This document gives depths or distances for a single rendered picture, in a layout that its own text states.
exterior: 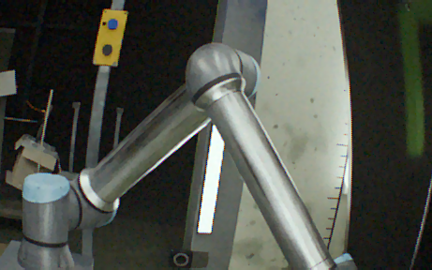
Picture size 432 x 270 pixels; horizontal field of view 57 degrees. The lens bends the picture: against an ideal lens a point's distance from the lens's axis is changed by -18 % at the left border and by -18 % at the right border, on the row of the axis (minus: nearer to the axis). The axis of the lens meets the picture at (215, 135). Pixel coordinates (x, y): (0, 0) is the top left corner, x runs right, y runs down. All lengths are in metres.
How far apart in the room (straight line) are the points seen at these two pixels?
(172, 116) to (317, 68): 1.06
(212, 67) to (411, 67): 1.00
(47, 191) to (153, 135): 0.33
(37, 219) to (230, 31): 1.17
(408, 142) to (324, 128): 0.53
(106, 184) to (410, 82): 1.15
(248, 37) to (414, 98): 0.78
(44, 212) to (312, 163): 1.28
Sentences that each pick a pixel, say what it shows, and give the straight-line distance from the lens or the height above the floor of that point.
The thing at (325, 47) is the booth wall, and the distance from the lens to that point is 2.11.
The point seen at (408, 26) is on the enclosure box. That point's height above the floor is 1.61.
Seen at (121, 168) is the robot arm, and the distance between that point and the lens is 1.24.
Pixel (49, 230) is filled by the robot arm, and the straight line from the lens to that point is 1.25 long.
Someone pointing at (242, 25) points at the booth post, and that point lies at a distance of 1.98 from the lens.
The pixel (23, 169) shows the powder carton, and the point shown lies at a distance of 3.44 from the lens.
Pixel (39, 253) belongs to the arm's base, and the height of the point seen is 0.70.
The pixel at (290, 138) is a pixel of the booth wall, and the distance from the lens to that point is 2.04.
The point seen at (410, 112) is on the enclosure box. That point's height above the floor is 1.27.
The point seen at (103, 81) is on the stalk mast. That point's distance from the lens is 2.10.
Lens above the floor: 1.16
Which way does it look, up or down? 3 degrees down
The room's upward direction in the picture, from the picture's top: 8 degrees clockwise
